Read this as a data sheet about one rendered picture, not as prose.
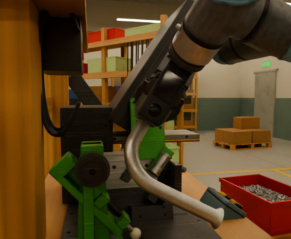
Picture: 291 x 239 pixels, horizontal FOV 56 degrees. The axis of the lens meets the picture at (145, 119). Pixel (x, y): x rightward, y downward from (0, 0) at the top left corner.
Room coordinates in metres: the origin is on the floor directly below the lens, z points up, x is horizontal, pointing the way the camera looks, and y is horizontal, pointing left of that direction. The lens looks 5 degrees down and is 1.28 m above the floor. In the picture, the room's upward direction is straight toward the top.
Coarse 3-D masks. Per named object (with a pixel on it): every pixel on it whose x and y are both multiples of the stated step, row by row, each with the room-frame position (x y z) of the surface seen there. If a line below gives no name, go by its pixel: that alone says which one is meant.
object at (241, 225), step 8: (184, 176) 1.28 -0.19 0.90; (192, 176) 1.28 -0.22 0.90; (184, 184) 1.16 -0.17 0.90; (192, 184) 1.16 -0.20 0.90; (200, 184) 1.16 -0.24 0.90; (184, 192) 1.07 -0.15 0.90; (192, 192) 1.07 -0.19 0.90; (200, 192) 1.07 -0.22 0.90; (208, 224) 0.79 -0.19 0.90; (224, 224) 0.79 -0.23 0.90; (232, 224) 0.79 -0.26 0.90; (240, 224) 0.79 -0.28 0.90; (248, 224) 0.79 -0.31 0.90; (216, 232) 0.74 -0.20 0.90; (224, 232) 0.74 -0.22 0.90; (232, 232) 0.74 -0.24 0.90; (240, 232) 0.74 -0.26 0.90; (248, 232) 0.74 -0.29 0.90; (256, 232) 0.74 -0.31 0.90; (264, 232) 0.74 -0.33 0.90
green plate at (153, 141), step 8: (152, 128) 0.93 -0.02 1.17; (160, 128) 0.94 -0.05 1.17; (144, 136) 0.92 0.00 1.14; (152, 136) 0.92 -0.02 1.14; (160, 136) 0.93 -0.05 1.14; (144, 144) 0.91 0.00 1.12; (152, 144) 0.92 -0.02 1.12; (160, 144) 0.92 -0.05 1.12; (144, 152) 0.90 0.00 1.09; (152, 152) 0.91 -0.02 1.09
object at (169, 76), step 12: (168, 72) 0.49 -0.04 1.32; (180, 72) 0.49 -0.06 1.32; (156, 84) 0.48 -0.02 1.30; (168, 84) 0.48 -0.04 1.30; (180, 84) 0.49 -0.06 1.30; (156, 96) 0.48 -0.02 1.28; (168, 96) 0.48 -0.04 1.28; (144, 108) 0.47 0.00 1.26; (156, 108) 0.47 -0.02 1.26; (168, 108) 0.48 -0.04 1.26; (156, 120) 0.47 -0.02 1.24
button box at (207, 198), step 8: (208, 192) 0.94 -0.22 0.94; (216, 192) 0.91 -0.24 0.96; (200, 200) 0.95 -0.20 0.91; (208, 200) 0.91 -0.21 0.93; (216, 200) 0.87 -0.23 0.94; (224, 200) 0.84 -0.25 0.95; (216, 208) 0.85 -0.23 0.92; (224, 208) 0.82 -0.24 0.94; (232, 208) 0.82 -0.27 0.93; (240, 208) 0.84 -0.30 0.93; (224, 216) 0.82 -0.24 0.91; (232, 216) 0.82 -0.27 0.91; (240, 216) 0.83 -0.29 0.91
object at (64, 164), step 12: (72, 156) 0.62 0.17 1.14; (60, 168) 0.59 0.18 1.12; (72, 168) 0.59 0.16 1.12; (60, 180) 0.59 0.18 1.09; (72, 180) 0.61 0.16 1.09; (72, 192) 0.59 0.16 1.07; (96, 192) 0.61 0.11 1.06; (96, 204) 0.61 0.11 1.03; (108, 204) 0.63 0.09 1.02; (96, 216) 0.60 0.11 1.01; (108, 216) 0.62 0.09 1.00; (120, 216) 0.63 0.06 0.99; (108, 228) 0.61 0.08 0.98; (120, 228) 0.62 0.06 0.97
